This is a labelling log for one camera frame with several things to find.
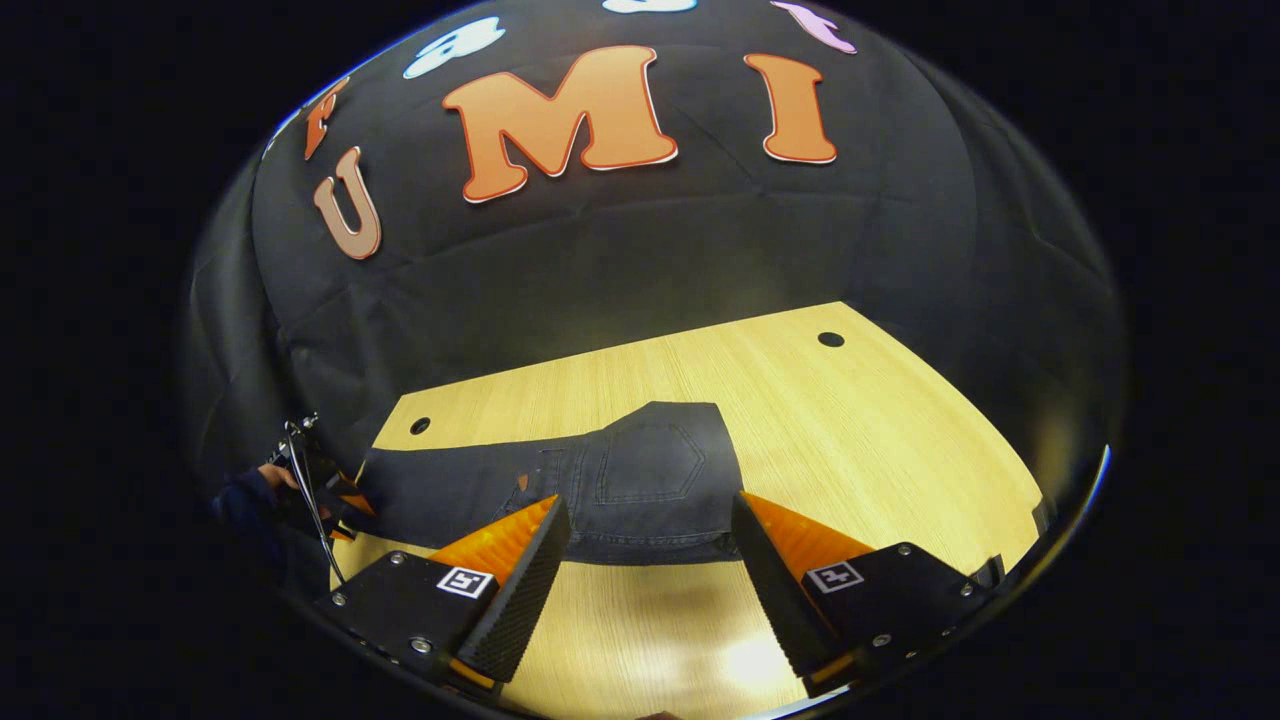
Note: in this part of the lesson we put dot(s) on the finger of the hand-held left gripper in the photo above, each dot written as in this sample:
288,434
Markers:
355,497
340,532

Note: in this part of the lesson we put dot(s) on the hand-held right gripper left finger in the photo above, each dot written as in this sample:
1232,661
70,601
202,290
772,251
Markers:
520,600

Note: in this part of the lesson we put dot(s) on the dark grey jeans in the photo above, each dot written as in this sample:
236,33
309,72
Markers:
640,480

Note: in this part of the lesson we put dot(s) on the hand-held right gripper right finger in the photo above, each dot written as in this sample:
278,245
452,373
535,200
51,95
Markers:
775,600

